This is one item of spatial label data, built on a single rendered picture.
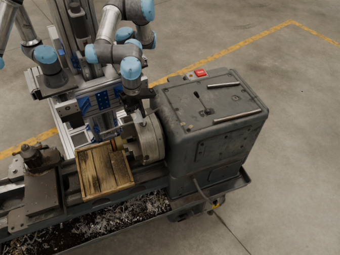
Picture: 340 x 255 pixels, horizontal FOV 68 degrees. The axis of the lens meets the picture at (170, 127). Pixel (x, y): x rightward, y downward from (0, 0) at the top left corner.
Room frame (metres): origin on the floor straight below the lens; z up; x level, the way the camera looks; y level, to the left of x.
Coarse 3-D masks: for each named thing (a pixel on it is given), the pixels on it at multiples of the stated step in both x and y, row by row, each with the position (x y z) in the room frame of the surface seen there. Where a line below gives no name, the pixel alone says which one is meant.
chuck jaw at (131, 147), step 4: (124, 144) 0.81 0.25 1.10; (128, 144) 0.81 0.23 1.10; (132, 144) 0.81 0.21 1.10; (136, 144) 0.81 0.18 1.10; (124, 148) 0.78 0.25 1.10; (128, 148) 0.78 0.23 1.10; (132, 148) 0.78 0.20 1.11; (136, 148) 0.79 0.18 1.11; (132, 152) 0.77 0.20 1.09; (136, 152) 0.76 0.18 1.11; (140, 152) 0.76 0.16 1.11; (136, 156) 0.73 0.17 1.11; (140, 156) 0.74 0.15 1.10; (148, 156) 0.74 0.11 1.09
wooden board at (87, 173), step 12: (96, 144) 0.94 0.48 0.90; (108, 144) 0.96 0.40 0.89; (84, 156) 0.86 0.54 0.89; (96, 156) 0.86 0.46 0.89; (108, 156) 0.86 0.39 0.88; (120, 156) 0.87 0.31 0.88; (84, 168) 0.77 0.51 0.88; (96, 168) 0.77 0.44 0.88; (108, 168) 0.78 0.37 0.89; (120, 168) 0.78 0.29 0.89; (84, 180) 0.69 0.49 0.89; (96, 180) 0.69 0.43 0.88; (108, 180) 0.70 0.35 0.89; (120, 180) 0.70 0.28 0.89; (132, 180) 0.69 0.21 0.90; (84, 192) 0.61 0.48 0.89; (108, 192) 0.62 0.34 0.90
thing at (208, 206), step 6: (198, 186) 0.74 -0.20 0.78; (204, 198) 0.71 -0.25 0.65; (216, 198) 0.83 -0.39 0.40; (222, 198) 0.85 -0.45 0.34; (198, 204) 0.85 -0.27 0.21; (204, 204) 0.79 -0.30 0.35; (210, 204) 0.81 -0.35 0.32; (216, 204) 0.80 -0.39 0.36; (192, 210) 0.81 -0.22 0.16; (204, 210) 0.79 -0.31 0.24; (210, 210) 0.86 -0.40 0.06; (192, 216) 0.78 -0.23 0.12; (198, 216) 0.80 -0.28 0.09
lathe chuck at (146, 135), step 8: (136, 128) 0.83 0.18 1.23; (144, 128) 0.83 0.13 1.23; (152, 128) 0.84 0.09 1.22; (136, 136) 0.85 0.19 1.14; (144, 136) 0.80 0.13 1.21; (152, 136) 0.80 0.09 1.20; (144, 144) 0.76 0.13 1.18; (152, 144) 0.77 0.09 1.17; (144, 152) 0.74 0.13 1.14; (152, 152) 0.75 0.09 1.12; (144, 160) 0.73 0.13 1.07; (152, 160) 0.75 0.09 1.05
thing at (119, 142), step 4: (120, 136) 0.85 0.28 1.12; (112, 140) 0.83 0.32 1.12; (116, 140) 0.82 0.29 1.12; (120, 140) 0.83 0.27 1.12; (124, 140) 0.83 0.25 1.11; (112, 144) 0.80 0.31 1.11; (116, 144) 0.80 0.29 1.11; (120, 144) 0.81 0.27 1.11; (112, 148) 0.78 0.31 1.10; (116, 148) 0.79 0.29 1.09; (120, 148) 0.79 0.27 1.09
